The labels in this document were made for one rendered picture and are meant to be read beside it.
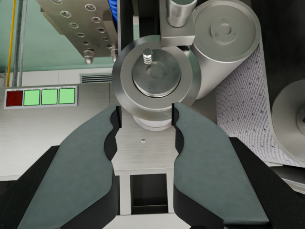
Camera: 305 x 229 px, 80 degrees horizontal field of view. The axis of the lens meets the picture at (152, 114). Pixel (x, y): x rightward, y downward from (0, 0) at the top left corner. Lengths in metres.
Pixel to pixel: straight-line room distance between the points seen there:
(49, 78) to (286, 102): 3.46
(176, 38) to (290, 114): 0.22
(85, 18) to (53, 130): 0.37
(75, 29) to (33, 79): 3.16
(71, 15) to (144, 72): 0.32
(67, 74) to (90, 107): 2.83
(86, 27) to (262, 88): 0.47
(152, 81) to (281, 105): 0.21
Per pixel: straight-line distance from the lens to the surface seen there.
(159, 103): 0.28
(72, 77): 3.43
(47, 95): 0.72
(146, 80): 0.28
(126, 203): 0.65
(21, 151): 0.75
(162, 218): 0.66
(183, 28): 0.30
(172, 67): 0.29
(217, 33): 0.35
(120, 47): 0.34
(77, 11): 0.55
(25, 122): 0.76
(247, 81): 0.41
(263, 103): 0.36
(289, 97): 0.37
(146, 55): 0.27
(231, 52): 0.35
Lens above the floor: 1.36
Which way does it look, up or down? 9 degrees down
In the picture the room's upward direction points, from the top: 177 degrees clockwise
